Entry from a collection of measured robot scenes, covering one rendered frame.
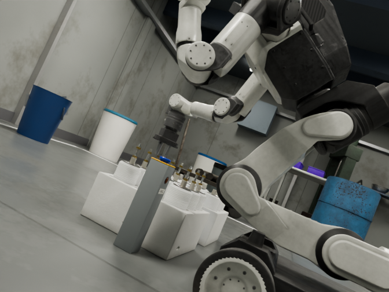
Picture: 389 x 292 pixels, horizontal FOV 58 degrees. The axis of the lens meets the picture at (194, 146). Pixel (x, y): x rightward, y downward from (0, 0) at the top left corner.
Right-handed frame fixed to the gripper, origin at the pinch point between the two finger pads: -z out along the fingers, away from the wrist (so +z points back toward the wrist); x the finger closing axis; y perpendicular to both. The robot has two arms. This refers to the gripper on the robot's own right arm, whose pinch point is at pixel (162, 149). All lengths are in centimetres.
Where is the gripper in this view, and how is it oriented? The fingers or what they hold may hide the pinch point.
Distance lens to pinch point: 165.7
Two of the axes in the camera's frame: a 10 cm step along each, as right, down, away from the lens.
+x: 7.9, 3.8, 4.8
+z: 4.0, -9.2, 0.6
